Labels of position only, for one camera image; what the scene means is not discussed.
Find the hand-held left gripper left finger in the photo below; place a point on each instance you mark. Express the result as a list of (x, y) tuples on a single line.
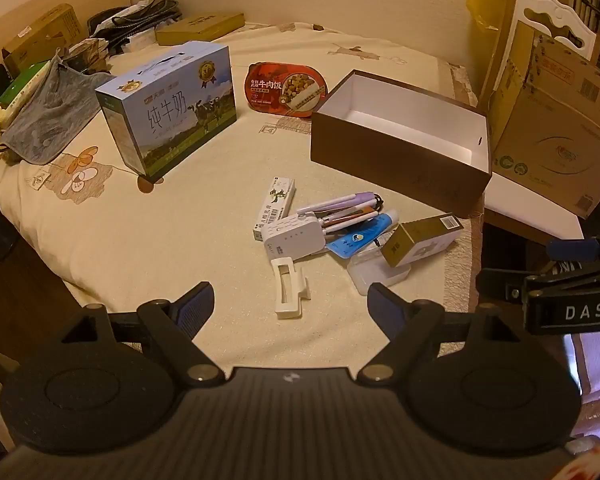
[(197, 305)]

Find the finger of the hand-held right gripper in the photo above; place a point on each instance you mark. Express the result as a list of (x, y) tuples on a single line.
[(570, 249), (500, 285)]

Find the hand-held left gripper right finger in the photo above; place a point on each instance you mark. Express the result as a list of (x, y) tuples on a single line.
[(382, 305)]

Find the clear plastic case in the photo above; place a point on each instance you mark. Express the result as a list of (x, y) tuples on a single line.
[(375, 277)]

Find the gold box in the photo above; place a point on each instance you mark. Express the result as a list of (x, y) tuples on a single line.
[(200, 27), (420, 242)]

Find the blue white tube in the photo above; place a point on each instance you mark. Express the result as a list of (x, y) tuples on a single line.
[(367, 230)]

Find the white plastic holder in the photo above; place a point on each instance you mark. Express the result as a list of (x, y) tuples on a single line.
[(287, 305)]

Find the white pen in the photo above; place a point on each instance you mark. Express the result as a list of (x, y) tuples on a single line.
[(352, 220)]

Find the white router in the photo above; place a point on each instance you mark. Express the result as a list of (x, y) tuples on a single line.
[(292, 240)]

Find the purple pen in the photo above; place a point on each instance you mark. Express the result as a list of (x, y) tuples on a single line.
[(340, 200)]

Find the white box with green print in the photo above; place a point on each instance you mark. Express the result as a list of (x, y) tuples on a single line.
[(275, 200)]

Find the white side table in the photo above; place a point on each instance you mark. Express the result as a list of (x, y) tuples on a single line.
[(530, 217)]

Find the cream printed blanket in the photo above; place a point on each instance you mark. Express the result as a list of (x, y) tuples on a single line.
[(180, 240)]

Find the large cardboard box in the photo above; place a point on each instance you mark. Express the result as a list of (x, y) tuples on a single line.
[(555, 135)]

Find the blue milk carton box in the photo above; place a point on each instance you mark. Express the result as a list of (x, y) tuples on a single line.
[(170, 120)]

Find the white chair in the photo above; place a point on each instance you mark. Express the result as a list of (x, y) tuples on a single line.
[(580, 35)]

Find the red food tray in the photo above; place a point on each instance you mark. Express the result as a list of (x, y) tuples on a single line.
[(270, 90)]

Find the grey cloth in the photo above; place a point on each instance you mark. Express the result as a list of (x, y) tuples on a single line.
[(45, 110)]

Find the brown patterned box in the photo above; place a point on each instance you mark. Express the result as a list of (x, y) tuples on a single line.
[(87, 55)]

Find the flat gold box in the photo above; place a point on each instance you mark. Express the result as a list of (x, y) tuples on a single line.
[(200, 27)]

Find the small cardboard box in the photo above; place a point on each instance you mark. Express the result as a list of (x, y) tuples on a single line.
[(40, 35)]

